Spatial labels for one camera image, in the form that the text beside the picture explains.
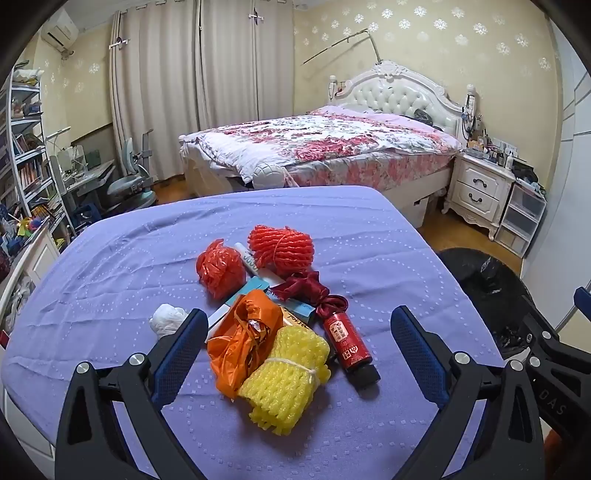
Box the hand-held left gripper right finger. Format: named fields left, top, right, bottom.
left=390, top=305, right=546, bottom=480

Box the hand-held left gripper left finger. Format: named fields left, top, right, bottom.
left=55, top=308, right=209, bottom=480

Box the white tissue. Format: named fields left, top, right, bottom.
left=148, top=303, right=190, bottom=340

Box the orange plastic bag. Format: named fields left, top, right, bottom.
left=206, top=290, right=284, bottom=400

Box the bottle with black cap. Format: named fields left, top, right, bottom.
left=322, top=310, right=382, bottom=388

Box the black trash bin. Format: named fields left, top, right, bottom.
left=436, top=248, right=546, bottom=361

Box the yellow foam fruit net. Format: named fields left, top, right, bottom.
left=238, top=327, right=332, bottom=437

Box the white tube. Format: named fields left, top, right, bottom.
left=235, top=242, right=287, bottom=289

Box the light blue carton box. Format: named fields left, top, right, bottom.
left=207, top=276, right=320, bottom=342

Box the dark red ribbon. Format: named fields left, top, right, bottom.
left=270, top=271, right=349, bottom=320

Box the ribbed red foam net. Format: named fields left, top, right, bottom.
left=248, top=224, right=315, bottom=280

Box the brown fuzzy cloth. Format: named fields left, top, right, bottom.
left=542, top=429, right=591, bottom=480

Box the purple tablecloth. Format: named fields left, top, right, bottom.
left=0, top=185, right=505, bottom=480

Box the clear plastic drawer unit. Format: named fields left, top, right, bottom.
left=494, top=182, right=548, bottom=258

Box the white wardrobe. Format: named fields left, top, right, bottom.
left=522, top=18, right=591, bottom=333

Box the dark cloth pile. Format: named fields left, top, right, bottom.
left=512, top=159, right=550, bottom=195

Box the white nightstand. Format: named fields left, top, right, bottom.
left=441, top=151, right=515, bottom=241

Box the blue stool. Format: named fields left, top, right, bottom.
left=74, top=205, right=102, bottom=228

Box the white cabinet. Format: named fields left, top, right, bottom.
left=0, top=226, right=61, bottom=324

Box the grey-blue desk chair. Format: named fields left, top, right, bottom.
left=107, top=131, right=158, bottom=213

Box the cluster of toiletry bottles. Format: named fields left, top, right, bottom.
left=462, top=129, right=536, bottom=169

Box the grey study desk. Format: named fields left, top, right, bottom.
left=48, top=145, right=116, bottom=217

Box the white ball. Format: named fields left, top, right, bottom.
left=252, top=164, right=289, bottom=189

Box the colourful toy pile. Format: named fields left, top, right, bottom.
left=0, top=217, right=47, bottom=259

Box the floral quilt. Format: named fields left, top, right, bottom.
left=179, top=104, right=462, bottom=188

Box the white bookshelf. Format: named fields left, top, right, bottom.
left=0, top=69, right=70, bottom=250

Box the beige curtain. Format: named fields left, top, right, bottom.
left=108, top=0, right=201, bottom=183
left=198, top=0, right=296, bottom=132

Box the white tufted headboard bed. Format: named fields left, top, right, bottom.
left=179, top=61, right=465, bottom=229

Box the thin bent rod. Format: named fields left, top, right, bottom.
left=302, top=28, right=384, bottom=66

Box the white air conditioner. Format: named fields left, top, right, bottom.
left=41, top=10, right=79, bottom=51

